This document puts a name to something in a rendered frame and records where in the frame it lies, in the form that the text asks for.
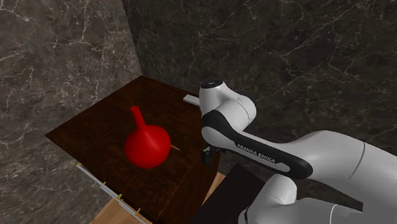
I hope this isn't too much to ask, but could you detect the white flat rectangular object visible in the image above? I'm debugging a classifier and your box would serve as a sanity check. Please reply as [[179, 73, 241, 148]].
[[182, 94, 201, 106]]

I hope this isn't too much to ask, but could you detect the dark wooden cabinet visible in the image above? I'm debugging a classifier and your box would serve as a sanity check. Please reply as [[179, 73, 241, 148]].
[[45, 75, 221, 224]]

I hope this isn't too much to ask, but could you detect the silver rail with yellow brackets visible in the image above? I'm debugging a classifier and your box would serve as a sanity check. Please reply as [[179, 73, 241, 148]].
[[76, 162, 153, 224]]

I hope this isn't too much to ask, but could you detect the red round vase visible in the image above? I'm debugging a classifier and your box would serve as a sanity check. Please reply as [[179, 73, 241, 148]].
[[124, 105, 172, 169]]

